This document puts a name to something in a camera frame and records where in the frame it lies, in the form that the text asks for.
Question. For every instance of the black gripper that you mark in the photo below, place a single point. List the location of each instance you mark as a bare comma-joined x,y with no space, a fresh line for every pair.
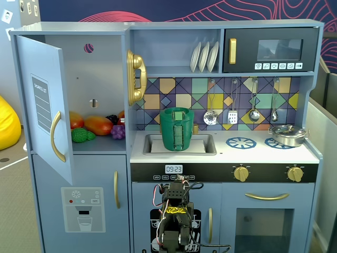
176,190

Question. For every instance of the orange toy fruit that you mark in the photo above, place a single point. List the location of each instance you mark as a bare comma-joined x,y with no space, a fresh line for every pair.
121,114

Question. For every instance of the grey toy sink basin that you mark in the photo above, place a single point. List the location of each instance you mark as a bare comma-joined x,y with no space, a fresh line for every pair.
210,145

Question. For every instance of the dark toy blackberries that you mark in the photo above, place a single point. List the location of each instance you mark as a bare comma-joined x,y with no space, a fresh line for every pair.
112,118

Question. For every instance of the metal ladle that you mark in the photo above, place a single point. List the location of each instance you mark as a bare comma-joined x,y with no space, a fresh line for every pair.
254,115

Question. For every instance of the green plastic container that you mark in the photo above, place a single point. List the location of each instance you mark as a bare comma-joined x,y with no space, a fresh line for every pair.
168,138

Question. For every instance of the purple toy grapes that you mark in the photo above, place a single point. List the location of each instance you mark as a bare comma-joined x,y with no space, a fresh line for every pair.
117,131

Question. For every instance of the white toy plate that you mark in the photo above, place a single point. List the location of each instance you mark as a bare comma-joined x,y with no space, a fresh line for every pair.
204,56
212,56
195,56

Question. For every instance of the blue shopping list fridge door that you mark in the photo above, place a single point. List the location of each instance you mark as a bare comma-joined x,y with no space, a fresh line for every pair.
31,66

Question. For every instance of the metal slotted spatula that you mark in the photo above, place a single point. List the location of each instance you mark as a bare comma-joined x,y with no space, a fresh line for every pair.
232,118

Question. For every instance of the blue toy kitchen unit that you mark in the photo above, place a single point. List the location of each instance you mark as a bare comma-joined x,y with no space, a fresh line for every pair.
79,26

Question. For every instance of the black toy microwave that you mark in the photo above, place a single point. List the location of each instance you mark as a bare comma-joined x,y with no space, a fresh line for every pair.
310,47

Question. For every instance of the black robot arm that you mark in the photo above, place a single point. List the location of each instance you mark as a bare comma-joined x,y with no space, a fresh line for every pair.
176,195

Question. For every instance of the metal serving spoon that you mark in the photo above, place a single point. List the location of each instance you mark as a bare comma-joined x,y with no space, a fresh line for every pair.
274,116

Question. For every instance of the steel pot with lid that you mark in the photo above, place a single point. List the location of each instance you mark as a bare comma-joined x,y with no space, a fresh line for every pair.
288,137

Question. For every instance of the gold stove knob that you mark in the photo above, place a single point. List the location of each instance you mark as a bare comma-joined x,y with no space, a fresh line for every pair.
295,174
241,174

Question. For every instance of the orange red toy mango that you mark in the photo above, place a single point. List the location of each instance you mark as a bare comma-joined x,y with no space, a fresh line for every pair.
98,126

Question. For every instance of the paper portrait photo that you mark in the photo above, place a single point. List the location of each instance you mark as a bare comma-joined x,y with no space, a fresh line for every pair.
7,15
10,30

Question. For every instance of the yellow bean bag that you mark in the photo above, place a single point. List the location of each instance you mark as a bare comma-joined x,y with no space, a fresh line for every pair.
8,124

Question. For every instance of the green toy broccoli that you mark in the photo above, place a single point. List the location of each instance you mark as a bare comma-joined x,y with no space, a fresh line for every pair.
79,135

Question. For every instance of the red yellow toy apple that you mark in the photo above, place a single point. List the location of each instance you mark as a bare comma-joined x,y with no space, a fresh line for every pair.
76,121

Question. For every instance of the small red toy fruit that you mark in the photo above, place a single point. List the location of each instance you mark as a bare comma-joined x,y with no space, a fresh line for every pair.
121,121

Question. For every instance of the white desk divider panel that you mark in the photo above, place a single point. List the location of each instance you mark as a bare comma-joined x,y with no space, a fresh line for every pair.
326,158

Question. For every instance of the gold tap knob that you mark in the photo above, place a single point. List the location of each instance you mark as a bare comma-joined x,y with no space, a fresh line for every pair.
196,128

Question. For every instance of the metal slotted spoon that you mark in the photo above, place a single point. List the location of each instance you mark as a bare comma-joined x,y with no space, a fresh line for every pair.
210,117

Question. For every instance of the gold toy telephone handset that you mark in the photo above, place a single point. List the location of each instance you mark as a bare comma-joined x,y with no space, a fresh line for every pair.
137,63

